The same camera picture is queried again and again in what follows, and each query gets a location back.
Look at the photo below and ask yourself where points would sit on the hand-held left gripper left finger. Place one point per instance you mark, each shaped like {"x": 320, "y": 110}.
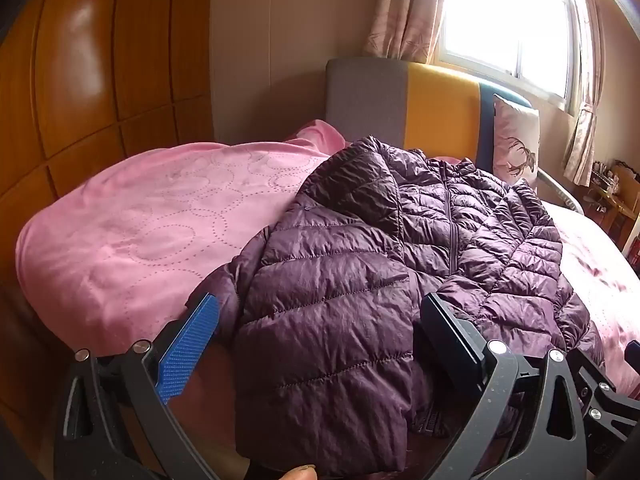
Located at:
{"x": 192, "y": 340}

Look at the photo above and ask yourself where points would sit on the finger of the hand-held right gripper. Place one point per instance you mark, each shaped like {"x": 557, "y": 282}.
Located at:
{"x": 600, "y": 400}

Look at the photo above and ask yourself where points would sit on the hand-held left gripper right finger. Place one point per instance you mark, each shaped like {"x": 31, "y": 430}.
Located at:
{"x": 457, "y": 340}

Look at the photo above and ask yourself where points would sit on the purple puffer jacket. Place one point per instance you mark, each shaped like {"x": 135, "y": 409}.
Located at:
{"x": 320, "y": 335}

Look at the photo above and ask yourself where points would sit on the pink dotted blanket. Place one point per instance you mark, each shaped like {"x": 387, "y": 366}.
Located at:
{"x": 150, "y": 220}

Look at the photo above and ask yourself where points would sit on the cluttered wooden shelf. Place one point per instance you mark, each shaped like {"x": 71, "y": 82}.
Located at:
{"x": 615, "y": 195}

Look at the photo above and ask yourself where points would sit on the deer print pillow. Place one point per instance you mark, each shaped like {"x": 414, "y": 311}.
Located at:
{"x": 515, "y": 140}

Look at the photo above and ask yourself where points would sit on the grey yellow blue headboard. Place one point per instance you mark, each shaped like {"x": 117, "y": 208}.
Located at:
{"x": 435, "y": 105}

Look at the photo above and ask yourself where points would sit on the pink patterned curtain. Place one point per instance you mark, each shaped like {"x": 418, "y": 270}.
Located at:
{"x": 405, "y": 10}
{"x": 585, "y": 125}

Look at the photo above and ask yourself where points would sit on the wooden wardrobe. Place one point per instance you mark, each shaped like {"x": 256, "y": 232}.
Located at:
{"x": 100, "y": 70}

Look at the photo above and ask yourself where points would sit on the bright window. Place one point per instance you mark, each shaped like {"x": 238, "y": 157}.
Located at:
{"x": 505, "y": 15}

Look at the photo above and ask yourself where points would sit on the white bed rail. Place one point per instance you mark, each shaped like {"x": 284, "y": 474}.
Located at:
{"x": 562, "y": 195}

